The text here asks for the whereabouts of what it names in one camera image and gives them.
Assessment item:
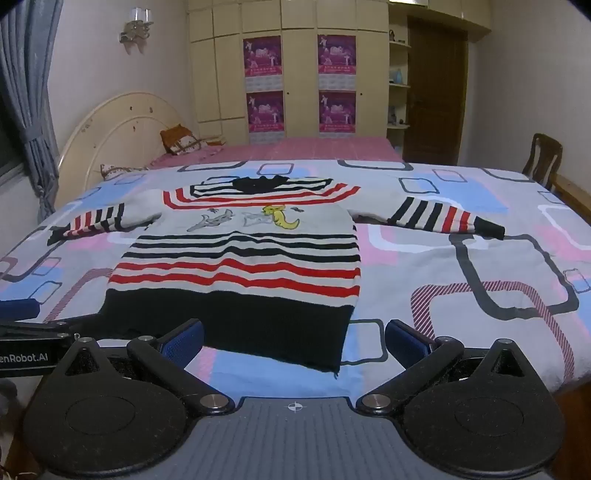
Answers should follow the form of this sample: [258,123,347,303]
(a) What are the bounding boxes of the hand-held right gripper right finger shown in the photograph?
[356,319,532,414]

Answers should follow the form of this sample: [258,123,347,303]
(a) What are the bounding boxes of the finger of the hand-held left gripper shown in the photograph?
[0,299,75,340]

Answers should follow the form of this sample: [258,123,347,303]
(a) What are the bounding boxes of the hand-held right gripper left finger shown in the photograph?
[60,319,235,415]

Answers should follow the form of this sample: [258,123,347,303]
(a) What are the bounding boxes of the striped knit sweater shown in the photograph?
[46,175,506,378]

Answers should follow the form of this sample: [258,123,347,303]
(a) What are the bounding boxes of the patterned bed blanket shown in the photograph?
[0,159,591,395]

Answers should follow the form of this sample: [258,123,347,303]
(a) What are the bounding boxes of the brown patterned pillow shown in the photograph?
[100,163,149,182]

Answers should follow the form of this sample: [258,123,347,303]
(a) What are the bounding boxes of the cream bed headboard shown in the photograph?
[55,91,186,209]

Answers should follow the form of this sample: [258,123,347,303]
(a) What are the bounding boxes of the pink bed sheet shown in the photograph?
[148,136,416,169]

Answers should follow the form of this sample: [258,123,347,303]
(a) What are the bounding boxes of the grey blue curtain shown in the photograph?
[0,0,64,223]

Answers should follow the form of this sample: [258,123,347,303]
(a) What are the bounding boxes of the wooden chair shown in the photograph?
[522,133,564,191]

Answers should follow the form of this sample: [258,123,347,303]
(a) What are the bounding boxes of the brown wooden door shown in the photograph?
[403,16,470,163]

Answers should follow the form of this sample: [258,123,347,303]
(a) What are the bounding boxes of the corner shelf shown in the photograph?
[387,28,413,134]

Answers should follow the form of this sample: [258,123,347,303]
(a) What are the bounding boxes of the cream overhead cabinet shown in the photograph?
[387,0,493,34]

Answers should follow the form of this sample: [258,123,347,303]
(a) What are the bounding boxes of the cream wardrobe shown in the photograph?
[187,0,391,145]

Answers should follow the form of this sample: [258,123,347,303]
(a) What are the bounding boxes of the wooden bed frame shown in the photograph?
[553,174,591,215]

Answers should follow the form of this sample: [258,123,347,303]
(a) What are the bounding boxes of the pink wall poster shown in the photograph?
[317,33,359,91]
[246,91,285,134]
[243,35,283,92]
[318,91,358,134]

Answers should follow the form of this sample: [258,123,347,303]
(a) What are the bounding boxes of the wall lamp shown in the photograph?
[119,6,156,48]

